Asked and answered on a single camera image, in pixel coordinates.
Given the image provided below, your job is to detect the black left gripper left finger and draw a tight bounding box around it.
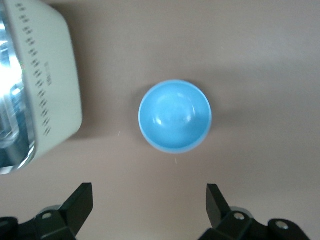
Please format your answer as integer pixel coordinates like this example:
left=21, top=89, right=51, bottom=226
left=0, top=182, right=94, bottom=240

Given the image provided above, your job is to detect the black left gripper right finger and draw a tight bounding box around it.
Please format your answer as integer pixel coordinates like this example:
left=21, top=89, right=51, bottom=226
left=197, top=183, right=311, bottom=240

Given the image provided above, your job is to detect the blue bowl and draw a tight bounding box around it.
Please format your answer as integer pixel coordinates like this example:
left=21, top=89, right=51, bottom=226
left=138, top=79, right=213, bottom=154

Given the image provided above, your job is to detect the white chrome-top toaster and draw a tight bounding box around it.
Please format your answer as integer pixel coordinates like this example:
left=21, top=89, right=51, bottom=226
left=0, top=0, right=84, bottom=176

